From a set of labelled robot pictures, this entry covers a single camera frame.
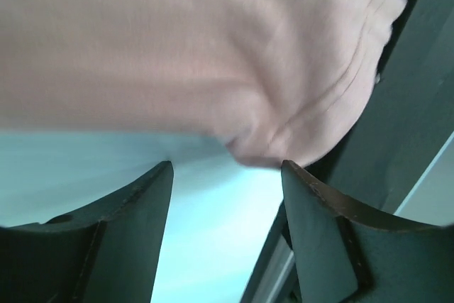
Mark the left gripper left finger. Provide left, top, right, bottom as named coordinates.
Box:
left=1, top=161, right=173, bottom=302

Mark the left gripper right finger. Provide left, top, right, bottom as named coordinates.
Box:
left=281, top=161, right=453, bottom=302

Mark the pink printed t shirt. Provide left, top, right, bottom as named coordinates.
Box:
left=1, top=0, right=406, bottom=167

